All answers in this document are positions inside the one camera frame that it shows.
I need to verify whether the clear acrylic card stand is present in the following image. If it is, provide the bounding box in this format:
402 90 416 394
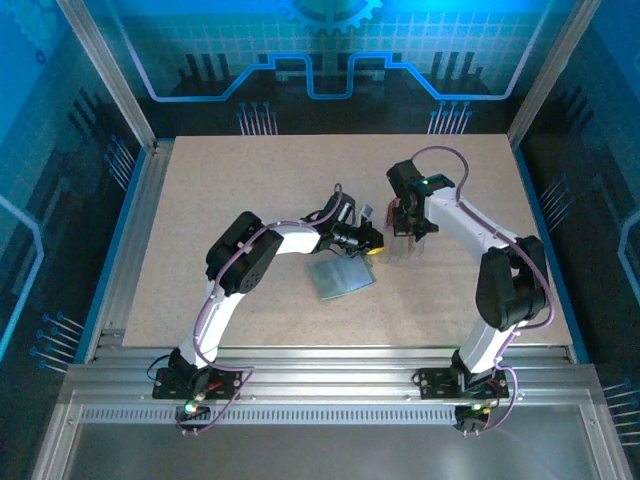
375 198 427 265

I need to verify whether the grey-green card holder wallet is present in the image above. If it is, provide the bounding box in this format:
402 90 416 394
307 254 377 301

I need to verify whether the small LED circuit board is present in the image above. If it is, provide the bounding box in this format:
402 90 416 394
453 402 492 425
174 399 212 422

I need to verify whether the grey metal panel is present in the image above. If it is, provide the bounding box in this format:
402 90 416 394
29 402 639 480

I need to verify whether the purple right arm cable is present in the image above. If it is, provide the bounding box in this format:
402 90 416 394
410 144 555 436

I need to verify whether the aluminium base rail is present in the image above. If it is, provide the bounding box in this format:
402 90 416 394
59 344 604 409

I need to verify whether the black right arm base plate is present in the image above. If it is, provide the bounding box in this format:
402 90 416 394
412 367 510 401

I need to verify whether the slotted grey cable duct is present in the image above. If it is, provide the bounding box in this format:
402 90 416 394
79 407 464 426

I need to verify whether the aluminium side rail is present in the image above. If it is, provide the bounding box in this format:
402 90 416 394
82 142 176 364

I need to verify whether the aluminium frame post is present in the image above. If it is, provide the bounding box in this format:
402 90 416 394
54 0 160 154
506 0 604 147

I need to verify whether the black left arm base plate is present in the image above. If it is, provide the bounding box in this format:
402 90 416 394
152 366 245 401

